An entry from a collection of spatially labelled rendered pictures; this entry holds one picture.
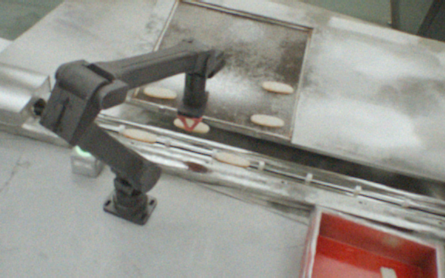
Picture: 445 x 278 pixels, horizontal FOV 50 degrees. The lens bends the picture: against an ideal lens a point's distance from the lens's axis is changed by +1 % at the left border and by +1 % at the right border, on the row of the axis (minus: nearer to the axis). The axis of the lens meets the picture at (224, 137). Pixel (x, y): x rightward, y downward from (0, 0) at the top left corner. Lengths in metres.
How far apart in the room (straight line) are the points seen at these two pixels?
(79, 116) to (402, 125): 1.06
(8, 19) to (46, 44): 1.67
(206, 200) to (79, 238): 0.34
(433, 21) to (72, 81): 2.43
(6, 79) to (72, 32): 0.43
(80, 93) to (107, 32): 1.04
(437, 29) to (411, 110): 1.43
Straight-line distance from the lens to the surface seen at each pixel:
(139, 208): 1.25
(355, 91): 1.63
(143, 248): 1.23
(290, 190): 1.34
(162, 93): 1.48
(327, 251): 1.31
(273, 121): 1.45
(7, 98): 1.47
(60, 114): 0.88
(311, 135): 1.47
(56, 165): 1.40
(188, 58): 1.09
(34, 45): 1.82
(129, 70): 0.92
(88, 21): 1.94
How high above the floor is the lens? 1.88
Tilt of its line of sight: 45 degrees down
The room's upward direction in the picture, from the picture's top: 11 degrees clockwise
